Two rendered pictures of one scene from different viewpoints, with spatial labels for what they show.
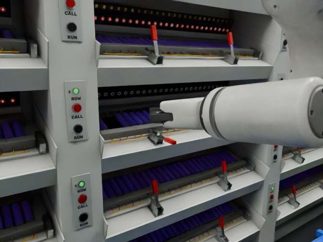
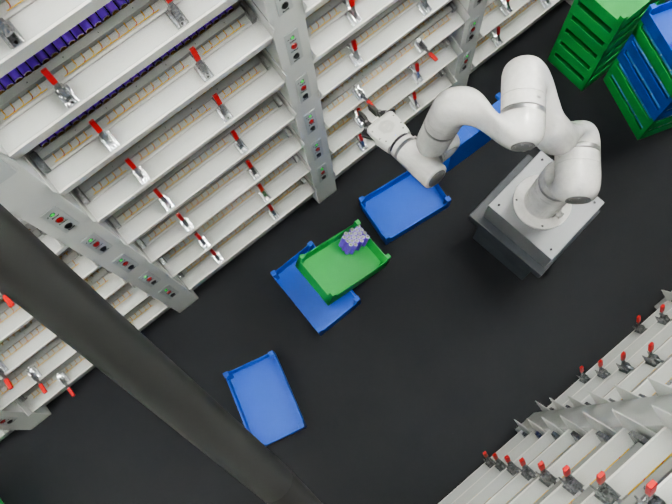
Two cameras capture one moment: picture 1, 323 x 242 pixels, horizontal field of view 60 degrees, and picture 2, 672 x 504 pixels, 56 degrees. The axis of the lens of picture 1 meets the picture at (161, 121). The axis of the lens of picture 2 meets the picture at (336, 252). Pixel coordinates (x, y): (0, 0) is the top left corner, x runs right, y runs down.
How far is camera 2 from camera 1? 170 cm
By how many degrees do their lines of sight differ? 62
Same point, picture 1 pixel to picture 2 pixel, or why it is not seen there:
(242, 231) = (434, 90)
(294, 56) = not seen: hidden behind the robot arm
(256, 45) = not seen: outside the picture
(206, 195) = (400, 93)
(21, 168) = (284, 153)
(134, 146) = (344, 106)
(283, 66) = not seen: outside the picture
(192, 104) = (386, 146)
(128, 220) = (342, 135)
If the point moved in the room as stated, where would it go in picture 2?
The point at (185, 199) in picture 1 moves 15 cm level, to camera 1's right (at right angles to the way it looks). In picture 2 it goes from (382, 103) to (424, 99)
